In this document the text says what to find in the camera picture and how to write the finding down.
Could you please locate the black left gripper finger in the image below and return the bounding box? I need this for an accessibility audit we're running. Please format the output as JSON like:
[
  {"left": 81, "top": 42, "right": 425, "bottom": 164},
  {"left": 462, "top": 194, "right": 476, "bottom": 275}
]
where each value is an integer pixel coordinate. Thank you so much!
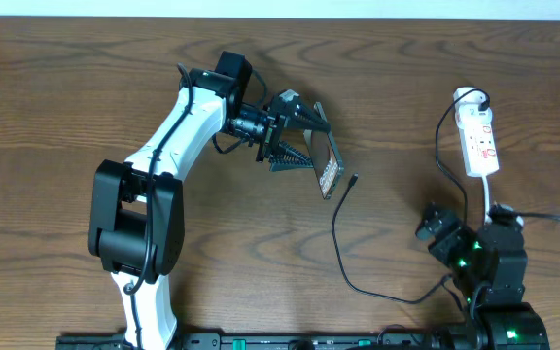
[
  {"left": 268, "top": 141, "right": 313, "bottom": 172},
  {"left": 282, "top": 100, "right": 331, "bottom": 133}
]

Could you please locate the Galaxy smartphone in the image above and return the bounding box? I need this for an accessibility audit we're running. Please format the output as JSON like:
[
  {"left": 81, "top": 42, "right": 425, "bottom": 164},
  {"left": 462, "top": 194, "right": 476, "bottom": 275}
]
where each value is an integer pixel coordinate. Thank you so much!
[{"left": 303, "top": 130, "right": 344, "bottom": 200}]

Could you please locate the black USB charging cable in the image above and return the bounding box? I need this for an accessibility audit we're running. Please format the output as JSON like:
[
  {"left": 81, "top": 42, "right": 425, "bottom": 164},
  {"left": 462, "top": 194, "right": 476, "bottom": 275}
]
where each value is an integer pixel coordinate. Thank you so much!
[{"left": 331, "top": 87, "right": 492, "bottom": 306}]

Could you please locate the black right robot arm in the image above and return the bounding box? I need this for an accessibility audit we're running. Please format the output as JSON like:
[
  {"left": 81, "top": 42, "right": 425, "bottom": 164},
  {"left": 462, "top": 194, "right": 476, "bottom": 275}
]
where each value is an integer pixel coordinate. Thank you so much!
[{"left": 416, "top": 204, "right": 550, "bottom": 350}]

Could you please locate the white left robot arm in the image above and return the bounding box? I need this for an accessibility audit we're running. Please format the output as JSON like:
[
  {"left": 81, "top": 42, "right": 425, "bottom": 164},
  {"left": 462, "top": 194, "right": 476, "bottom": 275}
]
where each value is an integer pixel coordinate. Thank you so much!
[{"left": 88, "top": 52, "right": 344, "bottom": 349}]

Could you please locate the white USB charger plug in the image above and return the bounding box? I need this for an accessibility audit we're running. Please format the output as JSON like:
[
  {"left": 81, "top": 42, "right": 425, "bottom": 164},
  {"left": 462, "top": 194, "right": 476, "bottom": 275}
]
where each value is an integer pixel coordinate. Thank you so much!
[{"left": 455, "top": 102, "right": 493, "bottom": 129}]

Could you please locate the white power strip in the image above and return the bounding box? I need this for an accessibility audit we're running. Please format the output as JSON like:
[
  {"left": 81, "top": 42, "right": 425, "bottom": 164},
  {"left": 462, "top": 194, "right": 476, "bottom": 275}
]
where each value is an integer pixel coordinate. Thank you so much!
[{"left": 452, "top": 87, "right": 501, "bottom": 178}]

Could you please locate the black left camera cable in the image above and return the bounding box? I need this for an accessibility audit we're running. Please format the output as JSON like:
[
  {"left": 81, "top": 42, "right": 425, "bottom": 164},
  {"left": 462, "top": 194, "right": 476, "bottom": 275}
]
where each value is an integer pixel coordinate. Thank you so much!
[{"left": 122, "top": 62, "right": 193, "bottom": 350}]

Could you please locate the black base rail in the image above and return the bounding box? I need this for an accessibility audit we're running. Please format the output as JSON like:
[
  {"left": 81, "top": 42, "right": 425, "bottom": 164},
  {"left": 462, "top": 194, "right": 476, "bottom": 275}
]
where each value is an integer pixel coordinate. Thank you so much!
[{"left": 54, "top": 332, "right": 428, "bottom": 350}]

